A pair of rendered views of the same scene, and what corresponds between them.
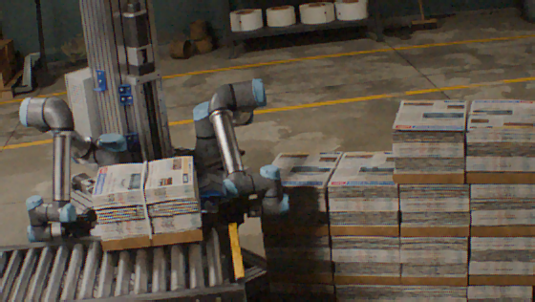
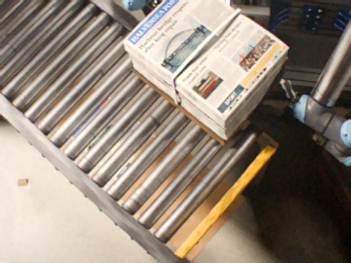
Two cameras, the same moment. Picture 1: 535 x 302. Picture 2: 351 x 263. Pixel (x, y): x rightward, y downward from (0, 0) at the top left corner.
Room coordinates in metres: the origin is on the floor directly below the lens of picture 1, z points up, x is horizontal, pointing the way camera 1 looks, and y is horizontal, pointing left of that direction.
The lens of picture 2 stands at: (2.25, 0.00, 2.23)
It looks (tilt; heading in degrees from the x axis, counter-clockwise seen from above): 71 degrees down; 56
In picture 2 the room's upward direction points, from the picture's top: 11 degrees counter-clockwise
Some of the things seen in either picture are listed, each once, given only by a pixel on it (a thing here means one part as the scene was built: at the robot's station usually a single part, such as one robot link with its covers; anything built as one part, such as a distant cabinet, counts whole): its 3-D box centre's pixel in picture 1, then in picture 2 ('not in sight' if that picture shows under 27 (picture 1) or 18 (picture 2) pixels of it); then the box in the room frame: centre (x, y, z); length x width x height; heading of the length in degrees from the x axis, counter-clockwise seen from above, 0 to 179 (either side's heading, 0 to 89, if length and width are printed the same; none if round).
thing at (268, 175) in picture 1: (267, 182); (345, 133); (2.84, 0.03, 0.90); 0.11 x 0.08 x 0.11; 101
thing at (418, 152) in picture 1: (433, 140); not in sight; (2.97, -0.65, 0.95); 0.38 x 0.29 x 0.23; 162
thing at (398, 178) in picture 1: (433, 161); not in sight; (2.97, -0.65, 0.86); 0.38 x 0.29 x 0.04; 162
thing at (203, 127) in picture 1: (207, 118); not in sight; (3.48, 0.27, 0.98); 0.13 x 0.12 x 0.14; 101
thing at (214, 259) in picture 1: (214, 260); (208, 183); (2.48, 0.24, 0.77); 0.47 x 0.05 x 0.05; 4
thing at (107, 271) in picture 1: (107, 272); (115, 105); (2.46, 0.63, 0.77); 0.47 x 0.05 x 0.05; 4
